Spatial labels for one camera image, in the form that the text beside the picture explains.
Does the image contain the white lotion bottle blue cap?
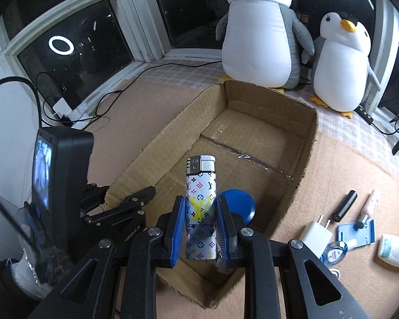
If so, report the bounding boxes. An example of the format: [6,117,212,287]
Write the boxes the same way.
[378,233,399,268]

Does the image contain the black usb hub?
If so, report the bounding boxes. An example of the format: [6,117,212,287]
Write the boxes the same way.
[355,105,373,125]

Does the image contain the black gooseneck cable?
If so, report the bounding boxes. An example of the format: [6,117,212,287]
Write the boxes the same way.
[0,75,44,257]

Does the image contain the cardboard box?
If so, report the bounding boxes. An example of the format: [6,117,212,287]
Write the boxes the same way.
[101,79,319,309]

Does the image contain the black cylindrical tube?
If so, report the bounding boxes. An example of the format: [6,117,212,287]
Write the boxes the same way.
[331,190,358,223]

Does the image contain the white wall charger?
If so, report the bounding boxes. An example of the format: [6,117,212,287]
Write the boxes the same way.
[299,215,333,258]

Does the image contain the small blue sanitizer bottle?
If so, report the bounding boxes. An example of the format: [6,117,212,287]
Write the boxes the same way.
[320,239,358,268]

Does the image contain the large plush penguin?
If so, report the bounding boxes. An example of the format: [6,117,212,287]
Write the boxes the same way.
[215,0,315,90]

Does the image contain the black cable on floor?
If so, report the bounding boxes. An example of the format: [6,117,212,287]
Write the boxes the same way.
[36,60,222,127]

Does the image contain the patterned white lighter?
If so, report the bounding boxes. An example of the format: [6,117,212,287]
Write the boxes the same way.
[185,155,217,261]

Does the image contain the white gloved left hand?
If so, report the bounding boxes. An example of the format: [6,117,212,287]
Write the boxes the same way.
[0,252,53,301]

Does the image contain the round blue lid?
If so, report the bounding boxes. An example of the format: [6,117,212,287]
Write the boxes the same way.
[220,189,256,225]

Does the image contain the small plush penguin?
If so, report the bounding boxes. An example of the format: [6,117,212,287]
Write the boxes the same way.
[301,12,381,119]

